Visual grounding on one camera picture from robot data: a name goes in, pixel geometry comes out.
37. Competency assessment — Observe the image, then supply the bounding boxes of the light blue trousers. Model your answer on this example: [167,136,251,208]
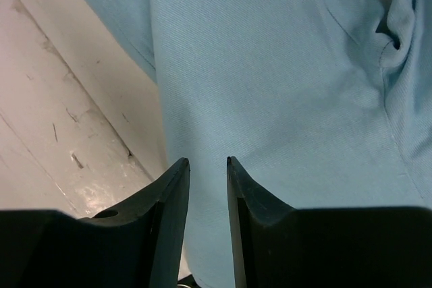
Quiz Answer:
[86,0,431,287]

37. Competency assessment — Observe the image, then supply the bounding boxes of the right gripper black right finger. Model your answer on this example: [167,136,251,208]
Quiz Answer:
[227,157,431,287]

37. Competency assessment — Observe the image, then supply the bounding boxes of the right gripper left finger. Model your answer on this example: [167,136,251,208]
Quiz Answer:
[1,158,190,287]

